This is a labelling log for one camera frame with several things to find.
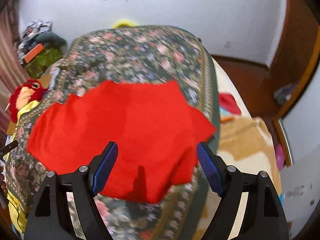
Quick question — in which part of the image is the green floral bedspread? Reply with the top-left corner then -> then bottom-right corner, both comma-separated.
4,25 -> 222,240

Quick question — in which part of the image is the clutter pile of papers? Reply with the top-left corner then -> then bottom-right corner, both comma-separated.
17,20 -> 52,60

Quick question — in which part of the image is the striped pink curtain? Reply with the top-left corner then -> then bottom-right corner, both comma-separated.
1,2 -> 29,139

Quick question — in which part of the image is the red zip jacket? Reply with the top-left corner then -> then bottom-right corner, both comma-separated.
27,81 -> 216,204

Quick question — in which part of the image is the dark green cushion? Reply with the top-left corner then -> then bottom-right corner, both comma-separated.
35,31 -> 68,54

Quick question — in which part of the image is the brown wooden door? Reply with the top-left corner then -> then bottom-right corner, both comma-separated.
214,0 -> 319,166

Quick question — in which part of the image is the red plush bird toy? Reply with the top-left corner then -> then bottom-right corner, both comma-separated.
8,79 -> 48,123

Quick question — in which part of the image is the beige brown blanket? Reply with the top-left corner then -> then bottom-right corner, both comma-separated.
192,57 -> 283,240

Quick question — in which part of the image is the green patterned bag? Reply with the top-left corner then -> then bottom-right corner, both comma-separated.
24,47 -> 62,79

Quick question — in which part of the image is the orange box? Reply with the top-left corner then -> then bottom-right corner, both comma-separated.
24,43 -> 44,63

